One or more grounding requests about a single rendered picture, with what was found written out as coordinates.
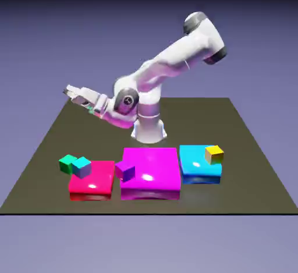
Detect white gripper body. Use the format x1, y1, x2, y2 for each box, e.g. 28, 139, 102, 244
69, 87, 102, 110

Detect small green cube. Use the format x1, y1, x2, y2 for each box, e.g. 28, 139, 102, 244
58, 154, 78, 175

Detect small cyan cube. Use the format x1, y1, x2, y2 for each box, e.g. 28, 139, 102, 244
71, 156, 92, 179

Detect small purple cube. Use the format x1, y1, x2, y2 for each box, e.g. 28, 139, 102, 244
115, 161, 136, 183

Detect small yellow cube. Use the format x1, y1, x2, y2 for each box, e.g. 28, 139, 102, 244
204, 145, 225, 165

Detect large red box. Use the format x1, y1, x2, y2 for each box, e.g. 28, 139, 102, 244
68, 160, 115, 201

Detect large magenta box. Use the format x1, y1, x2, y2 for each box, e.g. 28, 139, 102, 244
120, 147, 182, 201

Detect large cyan box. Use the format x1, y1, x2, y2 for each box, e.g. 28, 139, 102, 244
179, 144, 222, 185

